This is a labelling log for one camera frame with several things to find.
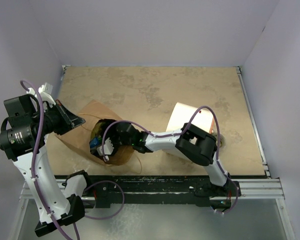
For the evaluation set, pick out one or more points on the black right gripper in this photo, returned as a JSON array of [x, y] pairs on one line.
[[112, 127]]

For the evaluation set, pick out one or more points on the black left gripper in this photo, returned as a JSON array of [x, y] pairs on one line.
[[73, 120]]

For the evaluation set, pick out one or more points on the brown paper bag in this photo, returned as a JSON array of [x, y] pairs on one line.
[[70, 153]]

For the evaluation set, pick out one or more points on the dark blue kettle chips bag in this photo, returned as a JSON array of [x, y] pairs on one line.
[[95, 142]]

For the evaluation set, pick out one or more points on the green yellow snack bag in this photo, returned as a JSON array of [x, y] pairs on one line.
[[98, 129]]

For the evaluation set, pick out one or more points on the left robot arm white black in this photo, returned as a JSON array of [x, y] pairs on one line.
[[22, 138]]

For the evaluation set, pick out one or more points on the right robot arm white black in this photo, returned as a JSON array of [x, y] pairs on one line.
[[149, 142]]

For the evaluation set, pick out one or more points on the white cylindrical toy drum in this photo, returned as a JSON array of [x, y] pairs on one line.
[[190, 120]]

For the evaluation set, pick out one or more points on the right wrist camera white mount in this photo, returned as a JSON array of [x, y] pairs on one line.
[[105, 150]]

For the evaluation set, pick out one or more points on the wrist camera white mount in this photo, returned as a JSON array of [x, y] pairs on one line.
[[44, 91], [105, 150]]

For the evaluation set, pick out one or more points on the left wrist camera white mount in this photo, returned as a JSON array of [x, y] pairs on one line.
[[44, 91]]

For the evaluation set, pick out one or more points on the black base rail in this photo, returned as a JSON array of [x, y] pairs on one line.
[[160, 190]]

